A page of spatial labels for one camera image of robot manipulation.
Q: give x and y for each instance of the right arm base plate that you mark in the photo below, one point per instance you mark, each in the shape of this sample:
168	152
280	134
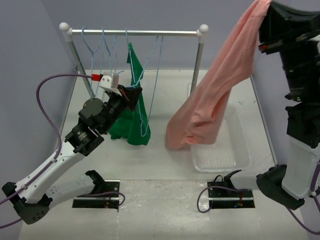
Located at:
227	199

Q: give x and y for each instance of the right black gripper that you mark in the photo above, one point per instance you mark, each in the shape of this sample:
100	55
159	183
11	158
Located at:
279	23

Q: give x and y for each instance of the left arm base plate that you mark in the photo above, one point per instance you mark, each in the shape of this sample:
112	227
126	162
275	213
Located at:
110	201

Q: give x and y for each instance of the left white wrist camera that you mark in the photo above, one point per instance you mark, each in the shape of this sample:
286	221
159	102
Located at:
109	82

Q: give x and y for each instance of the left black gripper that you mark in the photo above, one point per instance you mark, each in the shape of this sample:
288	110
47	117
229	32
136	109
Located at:
128	95

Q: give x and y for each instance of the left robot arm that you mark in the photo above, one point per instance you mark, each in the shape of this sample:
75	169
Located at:
36	194

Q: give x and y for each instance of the clear plastic basket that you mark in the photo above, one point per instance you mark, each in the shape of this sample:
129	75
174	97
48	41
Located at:
229	152

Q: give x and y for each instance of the green t shirt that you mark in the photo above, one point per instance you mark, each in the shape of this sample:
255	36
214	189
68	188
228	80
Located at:
128	124

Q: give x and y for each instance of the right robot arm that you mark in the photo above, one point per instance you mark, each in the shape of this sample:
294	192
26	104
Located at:
291	183

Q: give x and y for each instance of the empty blue hanger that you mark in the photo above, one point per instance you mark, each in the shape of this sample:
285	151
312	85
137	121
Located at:
109	49
92	53

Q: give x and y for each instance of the metal clothes rack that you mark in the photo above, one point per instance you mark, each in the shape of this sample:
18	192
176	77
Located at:
201	33

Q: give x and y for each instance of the blue hanger with green shirt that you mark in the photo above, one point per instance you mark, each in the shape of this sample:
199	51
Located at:
134	82

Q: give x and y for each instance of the pink t shirt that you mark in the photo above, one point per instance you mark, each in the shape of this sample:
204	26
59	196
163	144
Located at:
199	119

